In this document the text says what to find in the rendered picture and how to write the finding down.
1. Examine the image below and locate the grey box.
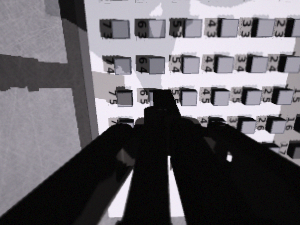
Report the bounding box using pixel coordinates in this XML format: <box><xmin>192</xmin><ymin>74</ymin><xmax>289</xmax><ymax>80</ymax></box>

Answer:
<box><xmin>74</xmin><ymin>0</ymin><xmax>300</xmax><ymax>166</ymax></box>

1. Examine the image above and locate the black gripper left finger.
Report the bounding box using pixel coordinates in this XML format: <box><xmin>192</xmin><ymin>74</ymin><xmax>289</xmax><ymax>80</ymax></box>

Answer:
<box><xmin>0</xmin><ymin>89</ymin><xmax>173</xmax><ymax>225</ymax></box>

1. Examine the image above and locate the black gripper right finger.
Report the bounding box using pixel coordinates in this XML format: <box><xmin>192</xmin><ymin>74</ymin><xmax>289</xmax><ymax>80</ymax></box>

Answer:
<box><xmin>162</xmin><ymin>89</ymin><xmax>300</xmax><ymax>225</ymax></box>

